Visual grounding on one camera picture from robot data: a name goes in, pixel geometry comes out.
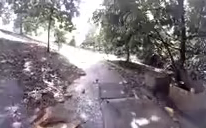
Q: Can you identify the leafy tree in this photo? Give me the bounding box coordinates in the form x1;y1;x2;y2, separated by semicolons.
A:
90;0;159;64

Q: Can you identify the thin-trunked tree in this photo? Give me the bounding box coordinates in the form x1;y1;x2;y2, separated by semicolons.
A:
23;0;83;54

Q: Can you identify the pale concrete block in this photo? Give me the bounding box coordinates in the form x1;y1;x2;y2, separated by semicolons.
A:
167;83;206;112

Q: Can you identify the dark-trunked tree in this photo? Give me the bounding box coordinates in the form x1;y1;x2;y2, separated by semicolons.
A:
150;0;206;92

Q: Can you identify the grey paved path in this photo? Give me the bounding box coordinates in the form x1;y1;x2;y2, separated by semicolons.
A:
33;41;179;128

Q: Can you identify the leaf-strewn grass slope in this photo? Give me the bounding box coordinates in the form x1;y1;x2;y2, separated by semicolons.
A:
0;27;88;128

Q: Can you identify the group of trees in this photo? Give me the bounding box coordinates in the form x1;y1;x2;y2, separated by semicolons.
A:
0;0;36;36

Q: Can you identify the brown stone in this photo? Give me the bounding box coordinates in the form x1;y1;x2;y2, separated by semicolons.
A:
32;103;84;128

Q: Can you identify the leaf-strewn grass verge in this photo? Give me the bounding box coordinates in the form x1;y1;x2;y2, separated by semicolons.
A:
103;53;206;128

